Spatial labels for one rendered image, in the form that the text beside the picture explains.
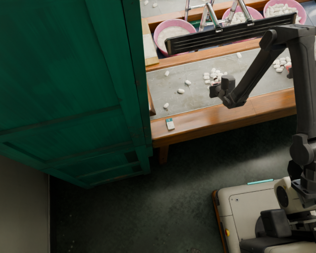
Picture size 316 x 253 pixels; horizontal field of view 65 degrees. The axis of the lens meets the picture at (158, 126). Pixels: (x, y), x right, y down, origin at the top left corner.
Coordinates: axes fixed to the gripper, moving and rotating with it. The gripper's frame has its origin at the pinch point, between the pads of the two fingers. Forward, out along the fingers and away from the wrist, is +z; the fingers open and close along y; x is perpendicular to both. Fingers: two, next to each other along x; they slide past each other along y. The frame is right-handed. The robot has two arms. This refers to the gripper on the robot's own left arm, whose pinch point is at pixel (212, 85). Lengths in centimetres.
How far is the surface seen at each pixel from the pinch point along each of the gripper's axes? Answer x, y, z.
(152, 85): -2.1, 31.3, 13.3
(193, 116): 12.6, 14.5, -7.1
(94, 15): -49, 47, -76
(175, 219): 102, 33, 6
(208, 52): -11.9, -5.7, 21.1
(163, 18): -33, 14, 45
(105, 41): -43, 47, -71
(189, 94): 4.8, 12.0, 5.6
